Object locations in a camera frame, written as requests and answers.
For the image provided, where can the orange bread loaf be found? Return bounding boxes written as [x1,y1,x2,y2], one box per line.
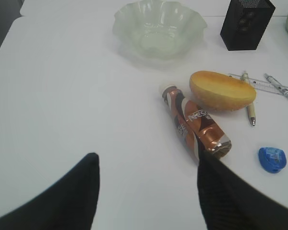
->
[189,70,256,111]

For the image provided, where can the Nescafe coffee bottle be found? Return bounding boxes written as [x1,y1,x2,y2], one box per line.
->
[160,84,232,161]

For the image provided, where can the pale green glass wavy plate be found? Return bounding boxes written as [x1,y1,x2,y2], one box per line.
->
[112,0,207,68]

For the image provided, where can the black mesh pen holder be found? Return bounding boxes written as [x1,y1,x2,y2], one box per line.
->
[220,0,276,51]

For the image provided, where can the beige grip pen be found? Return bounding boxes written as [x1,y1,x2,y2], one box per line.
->
[240,71,256,126]

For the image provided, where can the clear plastic ruler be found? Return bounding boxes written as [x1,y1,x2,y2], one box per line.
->
[228,73,288,95]

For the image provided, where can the grey grip pen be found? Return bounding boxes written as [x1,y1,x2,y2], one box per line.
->
[264,73,288,99]

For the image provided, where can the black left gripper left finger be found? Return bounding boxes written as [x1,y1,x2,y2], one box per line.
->
[0,153,100,230]

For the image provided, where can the blue pencil sharpener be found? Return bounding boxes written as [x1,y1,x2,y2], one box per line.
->
[258,147,287,173]

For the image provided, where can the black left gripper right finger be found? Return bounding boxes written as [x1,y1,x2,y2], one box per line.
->
[197,150,288,230]

